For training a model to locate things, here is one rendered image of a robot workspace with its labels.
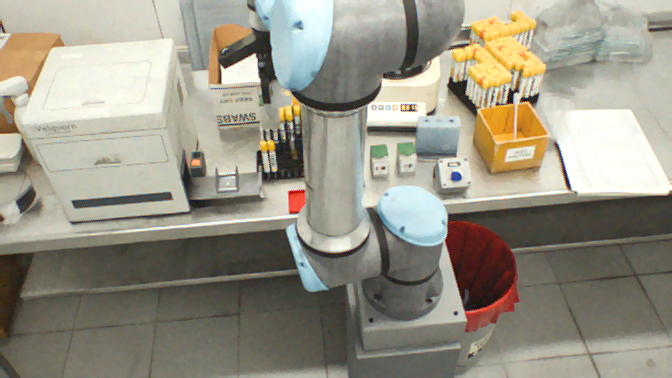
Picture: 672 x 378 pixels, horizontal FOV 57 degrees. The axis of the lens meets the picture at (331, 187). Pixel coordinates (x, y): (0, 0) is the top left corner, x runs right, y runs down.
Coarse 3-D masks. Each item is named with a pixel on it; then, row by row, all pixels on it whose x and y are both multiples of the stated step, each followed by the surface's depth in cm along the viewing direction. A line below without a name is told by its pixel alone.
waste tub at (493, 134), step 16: (480, 112) 149; (496, 112) 151; (512, 112) 152; (528, 112) 151; (480, 128) 150; (496, 128) 155; (512, 128) 156; (528, 128) 153; (544, 128) 144; (480, 144) 152; (496, 144) 141; (512, 144) 142; (528, 144) 143; (544, 144) 144; (496, 160) 145; (512, 160) 146; (528, 160) 147
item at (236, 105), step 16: (224, 32) 174; (240, 32) 174; (240, 64) 173; (256, 64) 173; (208, 80) 154; (224, 80) 168; (240, 80) 168; (256, 80) 168; (224, 96) 155; (240, 96) 156; (256, 96) 156; (224, 112) 159; (240, 112) 159; (256, 112) 160; (224, 128) 163
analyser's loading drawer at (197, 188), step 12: (216, 168) 142; (192, 180) 144; (204, 180) 144; (216, 180) 139; (228, 180) 144; (240, 180) 143; (252, 180) 143; (192, 192) 141; (204, 192) 141; (216, 192) 140; (228, 192) 141; (240, 192) 141; (252, 192) 141
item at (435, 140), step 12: (420, 120) 148; (432, 120) 147; (444, 120) 147; (456, 120) 147; (420, 132) 147; (432, 132) 147; (444, 132) 147; (456, 132) 147; (420, 144) 150; (432, 144) 150; (444, 144) 150; (456, 144) 149; (420, 156) 152; (432, 156) 152; (444, 156) 151; (456, 156) 151
